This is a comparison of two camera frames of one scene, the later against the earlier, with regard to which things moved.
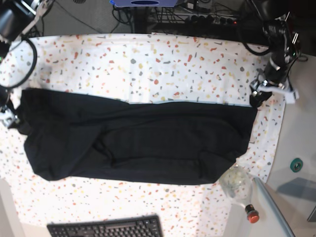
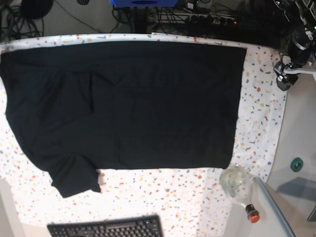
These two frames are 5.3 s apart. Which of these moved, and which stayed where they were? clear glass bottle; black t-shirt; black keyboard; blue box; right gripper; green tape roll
Moved: right gripper; black t-shirt
Stayed: green tape roll; blue box; black keyboard; clear glass bottle
